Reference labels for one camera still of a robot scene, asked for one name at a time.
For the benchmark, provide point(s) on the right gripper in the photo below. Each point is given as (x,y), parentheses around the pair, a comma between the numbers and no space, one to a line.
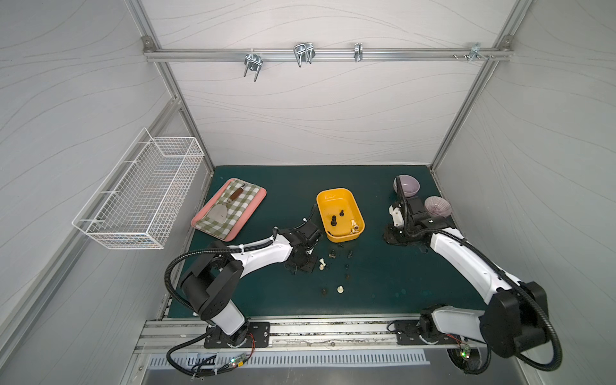
(397,236)

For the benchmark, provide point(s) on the aluminium crossbar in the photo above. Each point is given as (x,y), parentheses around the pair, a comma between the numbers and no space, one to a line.
(340,55)

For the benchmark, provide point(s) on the purple ribbed bowl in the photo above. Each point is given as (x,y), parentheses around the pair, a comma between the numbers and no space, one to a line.
(438,207)

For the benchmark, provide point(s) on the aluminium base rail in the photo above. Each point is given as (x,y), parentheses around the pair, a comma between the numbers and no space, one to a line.
(288,333)

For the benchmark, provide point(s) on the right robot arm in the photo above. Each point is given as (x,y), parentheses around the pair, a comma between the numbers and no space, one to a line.
(516,317)

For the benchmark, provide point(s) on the metal hook clamp left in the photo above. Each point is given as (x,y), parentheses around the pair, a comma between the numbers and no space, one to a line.
(253,63)

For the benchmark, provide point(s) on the metal bracket right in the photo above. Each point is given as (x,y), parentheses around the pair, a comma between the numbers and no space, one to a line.
(475,54)

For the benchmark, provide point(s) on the metal hook clamp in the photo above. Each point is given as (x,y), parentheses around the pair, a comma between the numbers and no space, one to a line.
(304,53)
(253,63)

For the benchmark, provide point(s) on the white wire basket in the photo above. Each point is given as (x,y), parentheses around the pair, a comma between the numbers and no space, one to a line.
(136,205)

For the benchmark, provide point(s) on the purple bowl upright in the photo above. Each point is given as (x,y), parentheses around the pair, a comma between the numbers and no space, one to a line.
(406,186)

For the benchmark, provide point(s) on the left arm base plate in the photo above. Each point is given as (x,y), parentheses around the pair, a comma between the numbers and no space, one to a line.
(253,334)

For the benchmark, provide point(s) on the metal spatula wooden handle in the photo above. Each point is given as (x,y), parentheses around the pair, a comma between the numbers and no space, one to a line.
(220,211)

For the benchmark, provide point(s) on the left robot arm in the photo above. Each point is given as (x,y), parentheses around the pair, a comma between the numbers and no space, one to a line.
(210,282)

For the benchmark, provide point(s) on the metal ring clamp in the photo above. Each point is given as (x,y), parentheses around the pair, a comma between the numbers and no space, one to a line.
(358,52)

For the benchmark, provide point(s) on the green checkered cloth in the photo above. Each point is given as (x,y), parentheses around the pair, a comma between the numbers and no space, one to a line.
(231,209)

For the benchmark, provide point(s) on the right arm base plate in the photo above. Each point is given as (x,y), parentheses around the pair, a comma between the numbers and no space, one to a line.
(409,332)

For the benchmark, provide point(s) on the white vent strip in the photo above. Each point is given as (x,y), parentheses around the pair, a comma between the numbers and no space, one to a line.
(301,359)

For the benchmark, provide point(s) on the yellow plastic storage box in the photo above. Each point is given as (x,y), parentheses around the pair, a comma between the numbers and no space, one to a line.
(330,202)

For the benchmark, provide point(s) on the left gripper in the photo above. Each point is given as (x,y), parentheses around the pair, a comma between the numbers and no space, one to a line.
(302,260)

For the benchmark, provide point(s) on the metal hook clamp middle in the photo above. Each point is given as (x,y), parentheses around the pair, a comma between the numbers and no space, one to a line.
(304,53)

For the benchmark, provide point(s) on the pink tray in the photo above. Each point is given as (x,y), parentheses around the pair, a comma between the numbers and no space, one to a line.
(228,209)

